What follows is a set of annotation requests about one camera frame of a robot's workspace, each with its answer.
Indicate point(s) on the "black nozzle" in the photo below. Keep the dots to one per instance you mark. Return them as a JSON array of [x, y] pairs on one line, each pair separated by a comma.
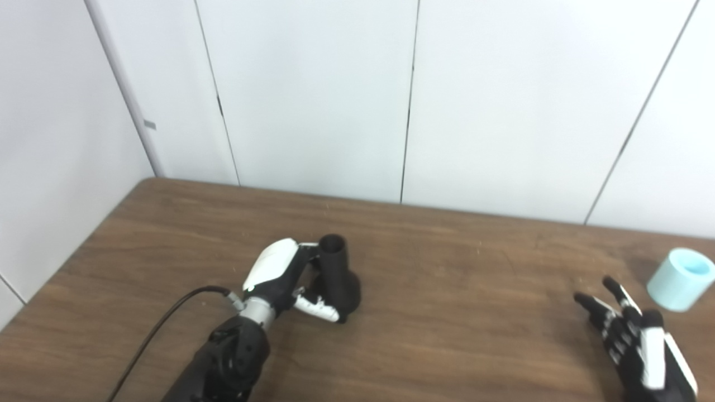
[[341, 279]]

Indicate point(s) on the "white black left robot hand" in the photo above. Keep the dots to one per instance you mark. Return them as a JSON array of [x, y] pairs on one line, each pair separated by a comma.
[[273, 268]]

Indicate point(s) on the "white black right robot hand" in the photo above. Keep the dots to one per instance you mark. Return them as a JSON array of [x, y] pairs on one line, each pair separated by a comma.
[[642, 357]]

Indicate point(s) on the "white corner post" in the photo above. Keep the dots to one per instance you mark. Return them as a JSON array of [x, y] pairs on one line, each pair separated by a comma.
[[123, 84]]

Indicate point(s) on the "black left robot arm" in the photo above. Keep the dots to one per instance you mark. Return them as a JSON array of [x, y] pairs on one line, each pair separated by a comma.
[[229, 357]]

